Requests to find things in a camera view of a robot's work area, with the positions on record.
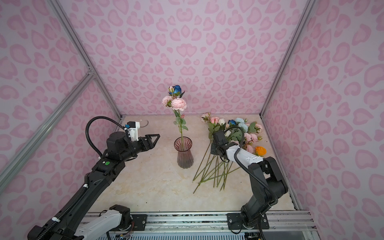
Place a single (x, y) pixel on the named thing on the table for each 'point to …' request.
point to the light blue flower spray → (241, 123)
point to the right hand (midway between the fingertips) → (216, 147)
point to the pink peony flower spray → (251, 136)
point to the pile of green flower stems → (218, 161)
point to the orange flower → (260, 151)
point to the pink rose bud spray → (205, 117)
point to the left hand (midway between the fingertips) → (155, 134)
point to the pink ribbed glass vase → (183, 145)
